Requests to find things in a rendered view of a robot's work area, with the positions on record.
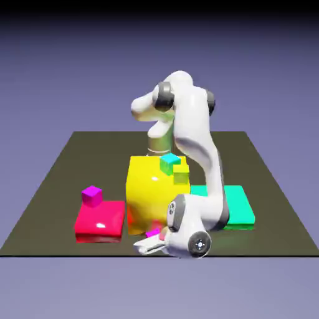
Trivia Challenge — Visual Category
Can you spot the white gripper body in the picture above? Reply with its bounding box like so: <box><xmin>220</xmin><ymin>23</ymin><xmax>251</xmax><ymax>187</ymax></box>
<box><xmin>133</xmin><ymin>233</ymin><xmax>168</xmax><ymax>256</ymax></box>

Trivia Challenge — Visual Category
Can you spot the small purple cube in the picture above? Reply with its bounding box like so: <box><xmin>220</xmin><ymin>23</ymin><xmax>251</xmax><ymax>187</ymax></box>
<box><xmin>81</xmin><ymin>184</ymin><xmax>103</xmax><ymax>208</ymax></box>

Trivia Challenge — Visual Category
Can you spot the small yellow cube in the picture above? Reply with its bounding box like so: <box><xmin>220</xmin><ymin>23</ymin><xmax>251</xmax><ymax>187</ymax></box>
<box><xmin>173</xmin><ymin>164</ymin><xmax>191</xmax><ymax>186</ymax></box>

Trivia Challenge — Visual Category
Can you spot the small cyan cube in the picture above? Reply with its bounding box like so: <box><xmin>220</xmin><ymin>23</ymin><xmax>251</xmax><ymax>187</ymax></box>
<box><xmin>159</xmin><ymin>153</ymin><xmax>182</xmax><ymax>176</ymax></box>

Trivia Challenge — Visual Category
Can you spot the large yellow box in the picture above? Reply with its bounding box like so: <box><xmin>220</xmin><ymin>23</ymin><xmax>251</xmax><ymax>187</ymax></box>
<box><xmin>125</xmin><ymin>155</ymin><xmax>191</xmax><ymax>236</ymax></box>

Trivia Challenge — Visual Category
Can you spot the large red box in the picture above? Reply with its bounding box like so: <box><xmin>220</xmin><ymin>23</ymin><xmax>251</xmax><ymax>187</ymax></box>
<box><xmin>74</xmin><ymin>200</ymin><xmax>126</xmax><ymax>244</ymax></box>

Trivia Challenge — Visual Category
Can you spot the large green box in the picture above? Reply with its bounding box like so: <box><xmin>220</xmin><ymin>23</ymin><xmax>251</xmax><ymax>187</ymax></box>
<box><xmin>189</xmin><ymin>184</ymin><xmax>256</xmax><ymax>231</ymax></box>

